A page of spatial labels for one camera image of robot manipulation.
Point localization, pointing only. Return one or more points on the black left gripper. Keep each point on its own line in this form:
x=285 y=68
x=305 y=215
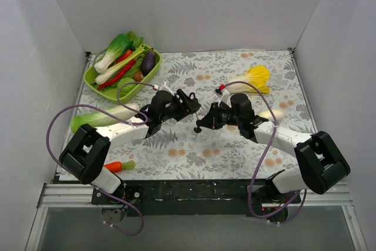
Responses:
x=184 y=104

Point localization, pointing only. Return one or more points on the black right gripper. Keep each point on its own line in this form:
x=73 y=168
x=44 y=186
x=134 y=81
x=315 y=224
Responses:
x=215 y=116

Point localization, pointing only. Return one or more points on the black padlock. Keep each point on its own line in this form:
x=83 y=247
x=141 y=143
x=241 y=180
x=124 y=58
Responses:
x=192 y=96

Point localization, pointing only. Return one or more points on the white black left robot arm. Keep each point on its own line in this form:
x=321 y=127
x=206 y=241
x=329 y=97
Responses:
x=85 y=154

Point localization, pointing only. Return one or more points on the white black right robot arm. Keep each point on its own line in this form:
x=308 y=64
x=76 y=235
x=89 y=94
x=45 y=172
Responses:
x=321 y=165

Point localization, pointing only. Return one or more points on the floral patterned table mat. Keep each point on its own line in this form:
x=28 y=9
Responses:
x=177 y=152

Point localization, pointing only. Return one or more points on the brown kiwi toy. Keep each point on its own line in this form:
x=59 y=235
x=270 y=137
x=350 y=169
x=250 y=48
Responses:
x=138 y=76

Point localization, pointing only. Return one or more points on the purple eggplant toy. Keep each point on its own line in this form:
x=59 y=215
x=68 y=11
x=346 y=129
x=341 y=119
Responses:
x=148 y=62

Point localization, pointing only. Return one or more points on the yellow napa cabbage toy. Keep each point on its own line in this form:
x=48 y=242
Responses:
x=256 y=76

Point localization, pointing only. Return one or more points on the green round cabbage toy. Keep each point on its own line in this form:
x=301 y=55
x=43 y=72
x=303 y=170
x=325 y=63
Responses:
x=125 y=85

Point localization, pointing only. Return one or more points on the white radish toy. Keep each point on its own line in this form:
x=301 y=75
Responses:
x=278 y=115

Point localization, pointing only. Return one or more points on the red chili pepper toy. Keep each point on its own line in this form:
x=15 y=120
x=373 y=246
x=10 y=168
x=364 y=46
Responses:
x=132 y=56

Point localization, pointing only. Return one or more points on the green napa cabbage toy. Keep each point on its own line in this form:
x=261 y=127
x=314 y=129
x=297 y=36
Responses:
x=99 y=119

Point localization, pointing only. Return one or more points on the green bok choy toy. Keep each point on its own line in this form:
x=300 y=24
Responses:
x=116 y=48

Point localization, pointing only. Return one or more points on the orange carrot toy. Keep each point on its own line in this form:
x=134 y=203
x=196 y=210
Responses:
x=117 y=167

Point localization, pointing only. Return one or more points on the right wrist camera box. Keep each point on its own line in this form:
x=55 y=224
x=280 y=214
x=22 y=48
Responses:
x=223 y=94

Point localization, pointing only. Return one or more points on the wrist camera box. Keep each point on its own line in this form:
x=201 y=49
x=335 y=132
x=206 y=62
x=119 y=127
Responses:
x=165 y=86
x=223 y=94

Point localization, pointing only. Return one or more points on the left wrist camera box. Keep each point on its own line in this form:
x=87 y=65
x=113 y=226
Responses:
x=165 y=86

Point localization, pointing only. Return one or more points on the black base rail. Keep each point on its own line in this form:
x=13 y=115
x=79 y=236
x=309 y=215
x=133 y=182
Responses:
x=189 y=197

